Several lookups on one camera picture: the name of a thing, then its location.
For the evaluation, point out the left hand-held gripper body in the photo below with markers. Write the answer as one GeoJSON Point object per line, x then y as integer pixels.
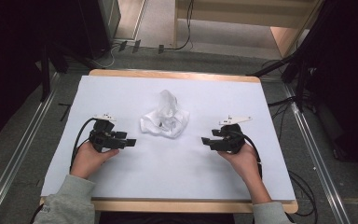
{"type": "Point", "coordinates": [104, 140]}

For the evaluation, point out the white mesh laundry bag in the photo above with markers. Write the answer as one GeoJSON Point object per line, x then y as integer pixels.
{"type": "Point", "coordinates": [164, 121]}

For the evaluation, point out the white table mat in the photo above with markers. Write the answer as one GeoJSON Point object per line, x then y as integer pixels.
{"type": "Point", "coordinates": [174, 168]}

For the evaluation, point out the person's right hand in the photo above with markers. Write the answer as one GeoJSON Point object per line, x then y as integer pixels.
{"type": "Point", "coordinates": [244, 161]}

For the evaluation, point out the black metal stand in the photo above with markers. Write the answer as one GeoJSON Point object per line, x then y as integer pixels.
{"type": "Point", "coordinates": [300, 81]}

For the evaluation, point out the black curtain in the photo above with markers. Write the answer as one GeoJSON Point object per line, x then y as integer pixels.
{"type": "Point", "coordinates": [9, 62]}
{"type": "Point", "coordinates": [348, 77]}

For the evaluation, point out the light wooden shelf unit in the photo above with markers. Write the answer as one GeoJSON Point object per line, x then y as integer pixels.
{"type": "Point", "coordinates": [230, 12]}

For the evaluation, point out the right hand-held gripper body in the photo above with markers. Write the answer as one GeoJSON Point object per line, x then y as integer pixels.
{"type": "Point", "coordinates": [230, 140]}

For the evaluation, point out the aluminium floor rail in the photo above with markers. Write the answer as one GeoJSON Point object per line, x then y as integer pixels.
{"type": "Point", "coordinates": [18, 155]}
{"type": "Point", "coordinates": [317, 161]}

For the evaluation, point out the person's left hand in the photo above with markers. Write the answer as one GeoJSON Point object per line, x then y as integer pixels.
{"type": "Point", "coordinates": [87, 160]}

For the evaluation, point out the dark cabinet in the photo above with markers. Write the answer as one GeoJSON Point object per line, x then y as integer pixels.
{"type": "Point", "coordinates": [96, 28]}

